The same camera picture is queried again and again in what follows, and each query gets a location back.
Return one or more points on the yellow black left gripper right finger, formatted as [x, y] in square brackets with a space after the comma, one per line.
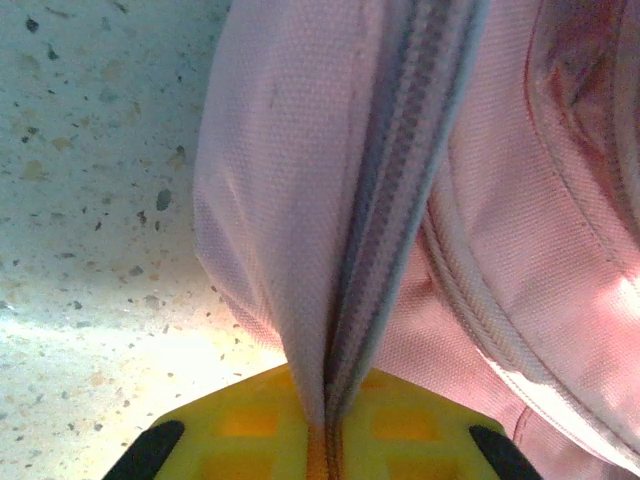
[415, 435]

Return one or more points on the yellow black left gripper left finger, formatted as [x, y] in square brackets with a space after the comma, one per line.
[240, 430]

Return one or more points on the pink backpack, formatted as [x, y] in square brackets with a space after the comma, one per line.
[500, 250]

